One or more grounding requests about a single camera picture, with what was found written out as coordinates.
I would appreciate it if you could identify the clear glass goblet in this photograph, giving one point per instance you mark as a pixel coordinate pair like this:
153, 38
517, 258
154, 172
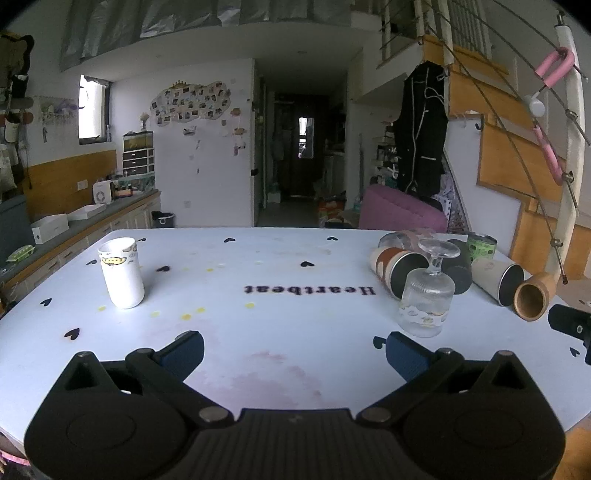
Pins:
425, 300

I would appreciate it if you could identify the white countertop appliance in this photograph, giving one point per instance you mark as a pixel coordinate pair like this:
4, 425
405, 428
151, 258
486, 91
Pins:
102, 192

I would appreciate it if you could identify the wooden cup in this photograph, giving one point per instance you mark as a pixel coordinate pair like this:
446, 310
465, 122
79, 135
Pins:
535, 295

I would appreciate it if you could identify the small drawer organizer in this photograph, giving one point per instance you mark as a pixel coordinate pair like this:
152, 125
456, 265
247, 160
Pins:
137, 154

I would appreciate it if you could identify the pink foam sleeve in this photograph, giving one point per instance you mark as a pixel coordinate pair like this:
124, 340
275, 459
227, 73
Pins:
549, 154

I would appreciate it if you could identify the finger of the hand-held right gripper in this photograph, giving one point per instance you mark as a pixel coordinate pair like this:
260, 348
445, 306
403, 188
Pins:
570, 323

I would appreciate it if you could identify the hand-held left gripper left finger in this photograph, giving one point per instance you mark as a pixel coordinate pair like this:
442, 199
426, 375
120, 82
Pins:
181, 355

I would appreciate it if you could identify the window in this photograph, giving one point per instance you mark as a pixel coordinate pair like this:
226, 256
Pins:
92, 108

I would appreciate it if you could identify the white pole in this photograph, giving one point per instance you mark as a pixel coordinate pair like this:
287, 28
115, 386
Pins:
570, 147

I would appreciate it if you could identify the black waste bin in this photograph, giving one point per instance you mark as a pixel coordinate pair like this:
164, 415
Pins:
162, 219

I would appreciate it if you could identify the wooden staircase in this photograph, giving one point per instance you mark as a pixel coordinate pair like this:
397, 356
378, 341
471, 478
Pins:
503, 152

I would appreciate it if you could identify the pink foam hook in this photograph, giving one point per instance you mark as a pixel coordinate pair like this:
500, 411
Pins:
558, 64

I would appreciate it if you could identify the kitchen counter cabinet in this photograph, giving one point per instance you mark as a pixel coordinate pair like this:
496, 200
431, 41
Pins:
92, 235

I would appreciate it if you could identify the green printed cup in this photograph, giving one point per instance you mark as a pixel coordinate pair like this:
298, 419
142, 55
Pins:
481, 247

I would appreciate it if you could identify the green toy bus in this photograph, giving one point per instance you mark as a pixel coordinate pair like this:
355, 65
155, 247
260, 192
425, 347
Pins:
21, 254

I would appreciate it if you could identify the clear glass cup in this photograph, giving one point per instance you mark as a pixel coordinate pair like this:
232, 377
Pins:
399, 239

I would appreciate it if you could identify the brown and white paper cup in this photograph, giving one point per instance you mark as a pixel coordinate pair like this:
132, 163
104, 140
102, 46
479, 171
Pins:
390, 267

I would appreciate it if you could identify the pink armchair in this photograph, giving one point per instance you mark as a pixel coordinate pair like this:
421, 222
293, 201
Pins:
397, 210

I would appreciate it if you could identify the white cardboard box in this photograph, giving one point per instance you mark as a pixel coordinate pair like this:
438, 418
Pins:
50, 229

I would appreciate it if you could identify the cloud-shaped photo board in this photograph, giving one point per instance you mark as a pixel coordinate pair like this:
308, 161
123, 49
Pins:
191, 104

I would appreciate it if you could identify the flat white box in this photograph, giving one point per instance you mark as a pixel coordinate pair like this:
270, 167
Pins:
87, 211

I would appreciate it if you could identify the white cup with yellow print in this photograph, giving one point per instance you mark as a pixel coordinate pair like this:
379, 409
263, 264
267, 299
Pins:
122, 281

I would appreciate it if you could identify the white round clip device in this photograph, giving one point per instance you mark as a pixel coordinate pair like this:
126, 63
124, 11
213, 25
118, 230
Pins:
535, 104

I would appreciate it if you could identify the cream cup with black inside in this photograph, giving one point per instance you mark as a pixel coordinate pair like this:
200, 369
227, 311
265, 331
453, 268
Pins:
494, 277

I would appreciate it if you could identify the metal stair railing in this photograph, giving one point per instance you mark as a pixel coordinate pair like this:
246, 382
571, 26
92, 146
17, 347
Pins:
461, 27

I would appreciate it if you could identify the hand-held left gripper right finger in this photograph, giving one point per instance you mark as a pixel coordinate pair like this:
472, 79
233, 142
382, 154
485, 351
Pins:
408, 355

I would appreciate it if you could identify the white heart-print table cover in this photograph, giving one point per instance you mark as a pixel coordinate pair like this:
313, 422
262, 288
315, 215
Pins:
277, 332

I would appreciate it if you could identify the silver foil curtain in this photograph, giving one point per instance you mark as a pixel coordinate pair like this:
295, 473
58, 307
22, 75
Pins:
203, 23

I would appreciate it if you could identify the black hanging coat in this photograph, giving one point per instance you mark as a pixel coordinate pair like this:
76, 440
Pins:
420, 134

